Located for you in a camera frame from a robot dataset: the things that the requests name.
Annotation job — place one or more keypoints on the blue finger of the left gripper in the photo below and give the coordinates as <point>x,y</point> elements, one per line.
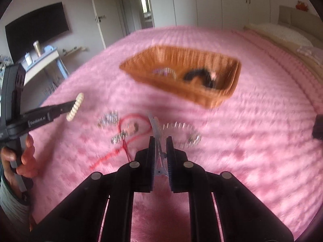
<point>64,107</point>

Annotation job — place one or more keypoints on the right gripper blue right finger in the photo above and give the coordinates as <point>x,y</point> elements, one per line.
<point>170,153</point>

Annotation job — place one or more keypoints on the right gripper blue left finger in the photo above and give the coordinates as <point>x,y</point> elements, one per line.
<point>151,161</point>

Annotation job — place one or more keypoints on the light blue hair clip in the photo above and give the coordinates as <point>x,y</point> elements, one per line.
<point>160,157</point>

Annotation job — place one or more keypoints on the black wrist watch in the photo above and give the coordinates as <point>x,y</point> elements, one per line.
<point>208,77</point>

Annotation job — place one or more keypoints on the left forearm grey sleeve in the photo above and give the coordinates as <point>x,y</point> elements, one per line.
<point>16,209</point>

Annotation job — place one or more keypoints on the white bedroom door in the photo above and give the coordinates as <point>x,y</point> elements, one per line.
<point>109,20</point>

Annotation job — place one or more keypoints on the left hand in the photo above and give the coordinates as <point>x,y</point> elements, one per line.
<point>28,168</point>

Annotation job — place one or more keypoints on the silver keys with tag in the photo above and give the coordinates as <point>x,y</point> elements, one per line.
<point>131,129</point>

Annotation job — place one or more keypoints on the silver rhinestone brooch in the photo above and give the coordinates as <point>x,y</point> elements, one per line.
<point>109,119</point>

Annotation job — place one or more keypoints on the light blue side table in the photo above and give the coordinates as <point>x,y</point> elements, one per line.
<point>50,55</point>

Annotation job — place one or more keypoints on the white cup on table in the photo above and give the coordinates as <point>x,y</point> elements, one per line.
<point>28,59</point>

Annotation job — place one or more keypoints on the gold cup on table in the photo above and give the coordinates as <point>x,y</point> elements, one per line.
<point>37,48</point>

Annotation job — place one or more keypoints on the woven wicker basket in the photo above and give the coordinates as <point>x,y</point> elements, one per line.
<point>164,67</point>

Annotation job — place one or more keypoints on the pink fleece bedspread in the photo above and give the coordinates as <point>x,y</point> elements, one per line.
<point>262,134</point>

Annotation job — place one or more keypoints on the black device on bed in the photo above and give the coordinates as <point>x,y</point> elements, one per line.
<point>317,132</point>

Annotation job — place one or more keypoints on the white wardrobe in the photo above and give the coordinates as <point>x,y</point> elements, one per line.
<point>215,13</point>

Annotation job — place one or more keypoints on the white dotted pillow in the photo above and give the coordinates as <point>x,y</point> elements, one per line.
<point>281,32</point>

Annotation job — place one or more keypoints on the pink checked pillow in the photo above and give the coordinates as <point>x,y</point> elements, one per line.
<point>311,52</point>

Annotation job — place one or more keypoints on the beige upholstered headboard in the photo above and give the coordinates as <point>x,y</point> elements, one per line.
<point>307,24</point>

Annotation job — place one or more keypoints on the red ornament on headboard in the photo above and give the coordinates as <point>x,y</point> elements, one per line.
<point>302,6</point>

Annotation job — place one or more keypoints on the black wall television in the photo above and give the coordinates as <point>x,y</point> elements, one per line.
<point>39,25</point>

